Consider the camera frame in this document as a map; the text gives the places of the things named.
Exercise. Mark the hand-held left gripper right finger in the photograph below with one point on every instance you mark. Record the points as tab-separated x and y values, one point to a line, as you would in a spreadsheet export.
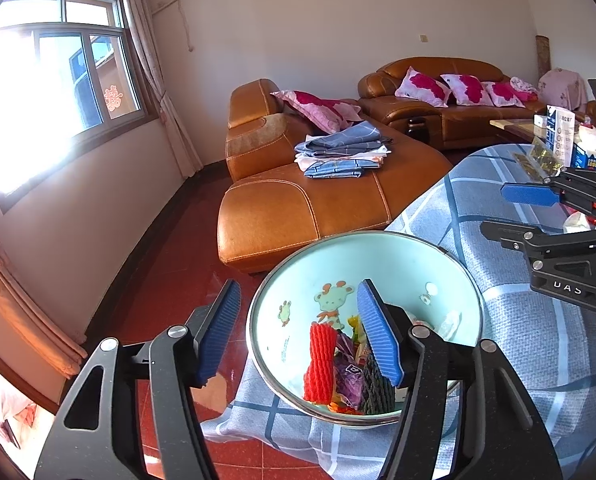
378	335

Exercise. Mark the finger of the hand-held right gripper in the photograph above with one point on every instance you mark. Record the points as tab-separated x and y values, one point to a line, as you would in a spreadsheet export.
528	194
518	237

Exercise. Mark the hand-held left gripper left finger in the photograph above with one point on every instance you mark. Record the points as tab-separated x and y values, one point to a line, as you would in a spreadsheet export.
221	332

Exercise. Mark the yellow plastic bag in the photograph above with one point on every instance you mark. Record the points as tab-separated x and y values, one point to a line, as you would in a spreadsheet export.
354	321

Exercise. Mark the purple wrapper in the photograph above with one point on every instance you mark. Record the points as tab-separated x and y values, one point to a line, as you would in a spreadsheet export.
348	380

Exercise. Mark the black foam net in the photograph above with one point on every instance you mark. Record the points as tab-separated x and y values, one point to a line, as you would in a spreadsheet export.
375	392

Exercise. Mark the red foam net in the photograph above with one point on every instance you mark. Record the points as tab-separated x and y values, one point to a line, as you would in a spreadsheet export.
320	360

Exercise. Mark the light blue cartoon basin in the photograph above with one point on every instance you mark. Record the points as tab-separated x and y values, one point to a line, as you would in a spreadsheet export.
328	270

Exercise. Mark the golden patterned packet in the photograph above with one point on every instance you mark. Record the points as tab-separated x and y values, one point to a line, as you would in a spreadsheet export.
535	160

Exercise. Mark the blue plaid tablecloth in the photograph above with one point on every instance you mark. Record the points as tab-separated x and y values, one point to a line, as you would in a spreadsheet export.
478	185

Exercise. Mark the white crumpled tissue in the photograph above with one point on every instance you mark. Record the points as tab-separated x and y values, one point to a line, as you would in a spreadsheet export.
578	222

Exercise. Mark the wooden coffee table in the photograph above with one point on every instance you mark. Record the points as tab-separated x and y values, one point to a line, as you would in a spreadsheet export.
513	127

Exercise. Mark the tall white carton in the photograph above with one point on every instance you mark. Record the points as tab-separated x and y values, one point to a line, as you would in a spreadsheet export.
560	130

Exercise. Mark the small white box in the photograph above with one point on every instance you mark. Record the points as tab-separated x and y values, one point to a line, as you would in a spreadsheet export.
540	121

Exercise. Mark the blue and white box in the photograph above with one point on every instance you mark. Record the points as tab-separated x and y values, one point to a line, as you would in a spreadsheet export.
589	147

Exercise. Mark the pink floral pillow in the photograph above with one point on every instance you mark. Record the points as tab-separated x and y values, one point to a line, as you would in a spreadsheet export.
503	94
423	85
313	107
465	89

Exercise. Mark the pink crumpled cloth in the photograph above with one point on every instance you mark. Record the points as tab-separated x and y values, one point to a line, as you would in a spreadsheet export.
524	87

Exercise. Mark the pink cloth cover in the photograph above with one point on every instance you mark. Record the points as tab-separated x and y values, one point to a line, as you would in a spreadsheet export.
563	85

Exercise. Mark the brown leather chaise sofa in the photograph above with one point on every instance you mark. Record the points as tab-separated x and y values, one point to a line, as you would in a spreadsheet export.
278	210

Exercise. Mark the rolled bamboo mat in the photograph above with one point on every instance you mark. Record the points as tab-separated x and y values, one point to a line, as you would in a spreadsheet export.
542	55

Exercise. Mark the folded blue plaid cloth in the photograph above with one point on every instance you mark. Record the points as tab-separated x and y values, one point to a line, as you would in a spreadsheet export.
343	137

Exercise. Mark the peach curtain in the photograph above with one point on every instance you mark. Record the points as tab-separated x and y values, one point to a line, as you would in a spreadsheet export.
22	300

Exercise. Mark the pink floral bedding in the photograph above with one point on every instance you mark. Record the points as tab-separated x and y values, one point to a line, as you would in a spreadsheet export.
2	405

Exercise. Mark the red window decal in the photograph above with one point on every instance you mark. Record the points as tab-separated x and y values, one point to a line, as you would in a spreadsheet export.
112	99

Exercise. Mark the pale pink curtain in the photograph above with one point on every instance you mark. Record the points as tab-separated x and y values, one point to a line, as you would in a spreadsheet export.
152	70

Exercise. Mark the window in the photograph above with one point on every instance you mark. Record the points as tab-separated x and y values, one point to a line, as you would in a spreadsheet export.
52	95

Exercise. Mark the air conditioner pipe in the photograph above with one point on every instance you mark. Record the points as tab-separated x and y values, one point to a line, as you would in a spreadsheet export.
185	22

